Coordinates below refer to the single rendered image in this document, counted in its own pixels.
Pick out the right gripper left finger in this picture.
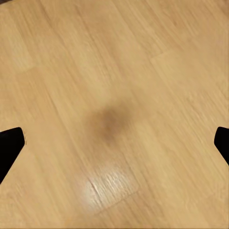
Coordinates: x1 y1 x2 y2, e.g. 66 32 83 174
0 127 25 184

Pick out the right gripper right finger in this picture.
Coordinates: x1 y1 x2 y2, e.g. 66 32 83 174
214 127 229 165

